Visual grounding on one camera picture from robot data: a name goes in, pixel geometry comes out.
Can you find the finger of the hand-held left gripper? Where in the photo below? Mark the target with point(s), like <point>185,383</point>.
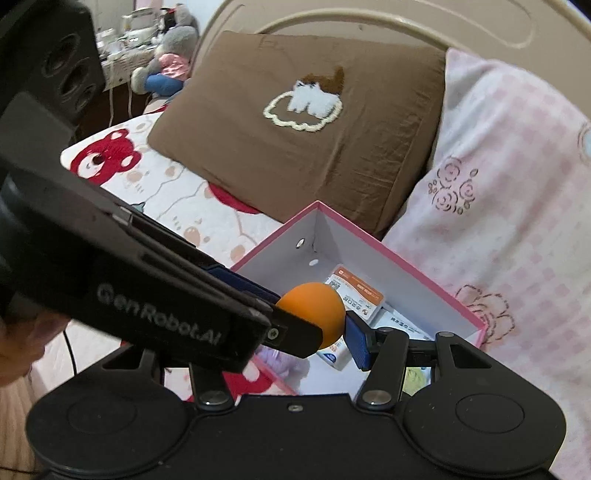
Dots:
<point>295,334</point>
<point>244,284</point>

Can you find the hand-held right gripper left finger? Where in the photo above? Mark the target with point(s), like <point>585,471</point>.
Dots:
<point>207,383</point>

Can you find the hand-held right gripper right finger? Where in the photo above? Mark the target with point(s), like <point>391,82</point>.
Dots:
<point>358,341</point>

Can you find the purple plush toy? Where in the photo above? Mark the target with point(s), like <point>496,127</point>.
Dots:
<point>281,367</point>

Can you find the orange ball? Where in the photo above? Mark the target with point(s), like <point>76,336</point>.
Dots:
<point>314,304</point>

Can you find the white orange card packet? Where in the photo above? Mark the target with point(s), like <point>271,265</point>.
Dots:
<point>358,288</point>

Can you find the green yarn ball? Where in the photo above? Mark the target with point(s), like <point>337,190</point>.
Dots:
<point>415,381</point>

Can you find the pink cardboard box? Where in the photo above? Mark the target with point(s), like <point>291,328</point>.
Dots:
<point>351,240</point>

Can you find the person's left hand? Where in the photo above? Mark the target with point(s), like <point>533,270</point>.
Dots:
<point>18,350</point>

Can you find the white blue wet wipes pack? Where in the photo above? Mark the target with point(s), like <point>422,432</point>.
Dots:
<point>406,323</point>

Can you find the brown pillow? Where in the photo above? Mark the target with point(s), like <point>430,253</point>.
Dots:
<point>277,175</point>

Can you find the pink checked quilt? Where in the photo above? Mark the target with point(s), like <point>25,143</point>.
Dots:
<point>508,207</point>

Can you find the table with patterned cloth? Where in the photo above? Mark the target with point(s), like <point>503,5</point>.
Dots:
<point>122,64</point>

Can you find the grey plush toy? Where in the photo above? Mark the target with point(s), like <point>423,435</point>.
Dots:
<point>178,37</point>

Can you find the white tabletop appliance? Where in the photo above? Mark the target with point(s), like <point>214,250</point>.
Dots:
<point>138,27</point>

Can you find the beige bed headboard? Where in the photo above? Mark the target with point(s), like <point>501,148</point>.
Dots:
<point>461,23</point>

